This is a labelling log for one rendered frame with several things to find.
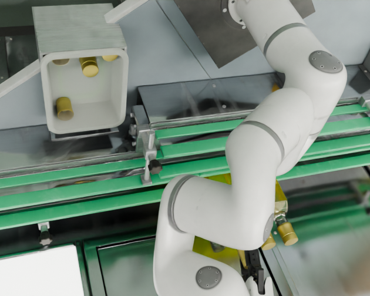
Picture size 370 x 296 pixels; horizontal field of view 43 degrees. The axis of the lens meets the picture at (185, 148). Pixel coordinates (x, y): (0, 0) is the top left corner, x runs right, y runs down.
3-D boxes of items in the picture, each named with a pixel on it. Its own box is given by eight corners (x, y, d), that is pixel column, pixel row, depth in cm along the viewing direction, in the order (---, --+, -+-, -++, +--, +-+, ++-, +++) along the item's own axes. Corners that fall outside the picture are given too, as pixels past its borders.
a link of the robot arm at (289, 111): (295, 144, 65) (262, 208, 77) (360, 67, 79) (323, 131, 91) (239, 108, 67) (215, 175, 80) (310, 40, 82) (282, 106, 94)
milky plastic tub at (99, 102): (44, 108, 110) (48, 135, 105) (34, 29, 93) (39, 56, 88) (117, 101, 115) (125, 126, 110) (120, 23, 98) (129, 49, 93)
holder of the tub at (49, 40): (46, 123, 114) (50, 147, 110) (35, 28, 94) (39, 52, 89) (115, 114, 119) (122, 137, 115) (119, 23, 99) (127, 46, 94)
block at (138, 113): (126, 133, 116) (133, 154, 112) (128, 105, 109) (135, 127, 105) (140, 131, 117) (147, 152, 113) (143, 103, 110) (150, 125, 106)
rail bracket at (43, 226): (33, 208, 118) (39, 255, 110) (30, 192, 113) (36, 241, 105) (50, 205, 119) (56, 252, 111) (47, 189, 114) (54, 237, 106)
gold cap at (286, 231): (278, 231, 113) (286, 247, 111) (275, 226, 110) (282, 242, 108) (292, 225, 113) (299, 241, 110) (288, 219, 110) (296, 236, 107)
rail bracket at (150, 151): (133, 158, 113) (145, 201, 106) (137, 109, 100) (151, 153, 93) (145, 157, 114) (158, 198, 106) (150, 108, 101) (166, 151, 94)
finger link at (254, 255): (261, 278, 100) (257, 250, 104) (265, 271, 98) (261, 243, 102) (247, 278, 100) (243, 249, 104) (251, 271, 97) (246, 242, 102)
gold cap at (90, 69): (78, 52, 99) (81, 65, 96) (95, 50, 100) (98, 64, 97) (79, 65, 101) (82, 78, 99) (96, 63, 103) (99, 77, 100)
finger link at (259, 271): (262, 309, 95) (255, 293, 101) (267, 276, 93) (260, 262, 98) (256, 309, 95) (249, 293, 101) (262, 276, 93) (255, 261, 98)
